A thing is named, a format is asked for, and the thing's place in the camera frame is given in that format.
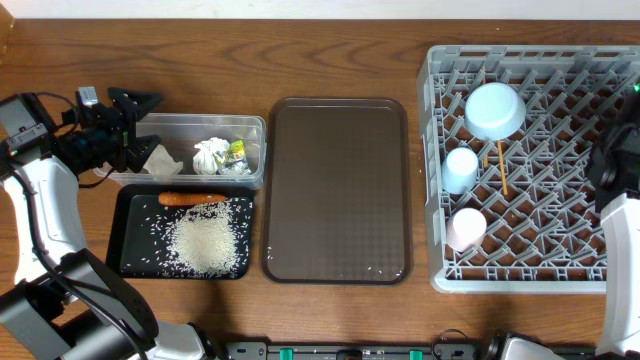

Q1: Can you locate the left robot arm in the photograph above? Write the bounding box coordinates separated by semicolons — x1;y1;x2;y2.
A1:
1;87;224;359

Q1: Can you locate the light blue cup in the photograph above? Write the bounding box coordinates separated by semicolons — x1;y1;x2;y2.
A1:
441;147;479;195

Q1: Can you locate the black waste tray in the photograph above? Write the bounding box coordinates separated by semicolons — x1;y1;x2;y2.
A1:
104;183;256;281

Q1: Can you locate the wooden chopstick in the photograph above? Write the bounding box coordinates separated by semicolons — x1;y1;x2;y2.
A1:
497;140;508;196
482;65;489;169

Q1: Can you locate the right wooden chopstick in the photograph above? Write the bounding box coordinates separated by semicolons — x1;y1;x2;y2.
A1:
497;140;508;196

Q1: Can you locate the clear plastic bin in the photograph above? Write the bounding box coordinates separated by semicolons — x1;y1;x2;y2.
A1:
109;113;267;190

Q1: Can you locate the light blue bowl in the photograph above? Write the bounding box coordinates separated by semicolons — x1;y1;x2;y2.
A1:
464;82;526;141

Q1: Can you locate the white tissue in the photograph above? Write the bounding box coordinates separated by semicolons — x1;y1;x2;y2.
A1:
143;145;183;176

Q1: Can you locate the left wooden chopstick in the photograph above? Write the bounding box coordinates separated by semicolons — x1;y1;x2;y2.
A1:
482;65;489;169

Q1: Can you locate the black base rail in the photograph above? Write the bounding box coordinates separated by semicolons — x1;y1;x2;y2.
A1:
226;342;480;360

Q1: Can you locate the brown serving tray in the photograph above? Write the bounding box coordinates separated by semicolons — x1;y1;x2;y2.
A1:
260;98;413;286

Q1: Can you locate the pile of white rice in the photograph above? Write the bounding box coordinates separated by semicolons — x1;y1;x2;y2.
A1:
124;197;251;279

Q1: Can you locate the pink cup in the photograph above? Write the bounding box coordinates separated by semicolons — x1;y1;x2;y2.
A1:
446;208;487;252

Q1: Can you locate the white paper ball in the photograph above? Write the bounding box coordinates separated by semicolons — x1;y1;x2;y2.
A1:
193;137;230;175

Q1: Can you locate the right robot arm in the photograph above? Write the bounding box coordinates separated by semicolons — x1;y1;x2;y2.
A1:
585;84;639;359

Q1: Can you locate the green snack wrapper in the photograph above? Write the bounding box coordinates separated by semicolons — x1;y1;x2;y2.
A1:
218;140;251;176

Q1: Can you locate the orange carrot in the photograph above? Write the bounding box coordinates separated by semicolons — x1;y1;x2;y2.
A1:
158;192;227;207

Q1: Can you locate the grey dishwasher rack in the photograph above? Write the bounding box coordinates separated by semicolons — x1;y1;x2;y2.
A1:
417;45;639;294

